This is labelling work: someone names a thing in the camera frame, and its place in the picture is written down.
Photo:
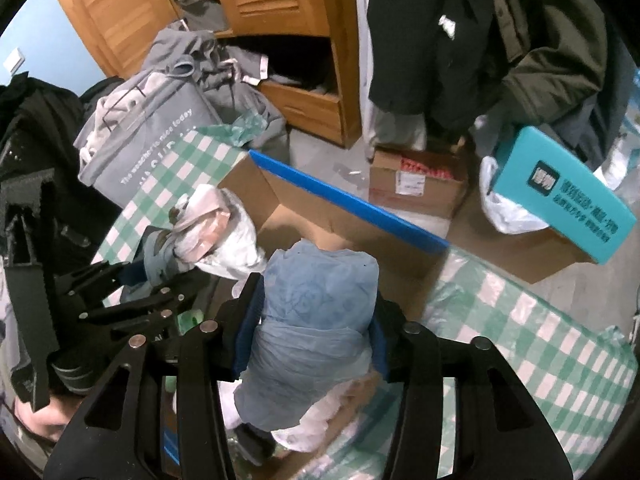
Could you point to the crumpled teal plastic bag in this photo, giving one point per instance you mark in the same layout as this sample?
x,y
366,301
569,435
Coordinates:
x,y
247,127

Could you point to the white garment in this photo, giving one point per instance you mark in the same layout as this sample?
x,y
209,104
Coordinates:
x,y
395,127

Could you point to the green checked tablecloth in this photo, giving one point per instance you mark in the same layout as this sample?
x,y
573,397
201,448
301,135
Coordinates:
x,y
525,340

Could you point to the olive green jacket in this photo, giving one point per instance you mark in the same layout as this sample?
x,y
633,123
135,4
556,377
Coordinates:
x,y
550,60

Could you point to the person's left hand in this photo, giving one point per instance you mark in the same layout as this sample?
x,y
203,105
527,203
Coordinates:
x,y
45,420

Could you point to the blue plastic bag bundle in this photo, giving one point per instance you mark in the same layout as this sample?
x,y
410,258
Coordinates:
x,y
310,310

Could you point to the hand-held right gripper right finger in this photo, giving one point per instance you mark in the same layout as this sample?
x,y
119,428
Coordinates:
x,y
380,355

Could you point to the brown cardboard box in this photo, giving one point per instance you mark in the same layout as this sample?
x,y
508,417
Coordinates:
x,y
500,250

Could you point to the grey blue cloth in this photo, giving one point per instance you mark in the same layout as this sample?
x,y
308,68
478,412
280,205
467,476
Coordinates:
x,y
160,255

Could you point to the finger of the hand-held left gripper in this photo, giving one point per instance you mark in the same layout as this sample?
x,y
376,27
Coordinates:
x,y
100,275
140,310

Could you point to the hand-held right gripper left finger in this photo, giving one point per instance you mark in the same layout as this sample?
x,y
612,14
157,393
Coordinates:
x,y
247,310

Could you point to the black bag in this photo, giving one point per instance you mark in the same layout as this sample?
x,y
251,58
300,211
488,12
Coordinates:
x,y
45,120

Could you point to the black jacket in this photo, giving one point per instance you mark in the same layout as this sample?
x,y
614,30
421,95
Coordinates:
x,y
425,60

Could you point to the grey tote bag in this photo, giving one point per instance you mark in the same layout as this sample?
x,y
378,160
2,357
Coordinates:
x,y
165,130

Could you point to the grey clothes pile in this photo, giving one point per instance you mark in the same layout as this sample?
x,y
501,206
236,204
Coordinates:
x,y
225,80

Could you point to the cardboard box with red label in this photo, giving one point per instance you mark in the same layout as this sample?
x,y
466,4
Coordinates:
x,y
415,185

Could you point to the dark grey coat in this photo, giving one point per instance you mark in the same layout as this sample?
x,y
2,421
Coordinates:
x,y
590,140

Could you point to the white wall switch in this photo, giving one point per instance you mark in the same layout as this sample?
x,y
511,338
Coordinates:
x,y
13,60

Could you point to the wooden wardrobe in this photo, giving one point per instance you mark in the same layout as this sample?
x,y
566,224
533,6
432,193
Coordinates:
x,y
280,5

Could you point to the printed plastic bag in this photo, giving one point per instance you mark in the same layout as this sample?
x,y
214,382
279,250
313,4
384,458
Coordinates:
x,y
210,225

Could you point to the teal box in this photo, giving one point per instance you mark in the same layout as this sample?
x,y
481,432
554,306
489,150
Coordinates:
x,y
560,195

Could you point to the blue cardboard box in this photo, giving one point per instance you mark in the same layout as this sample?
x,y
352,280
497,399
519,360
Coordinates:
x,y
320,215

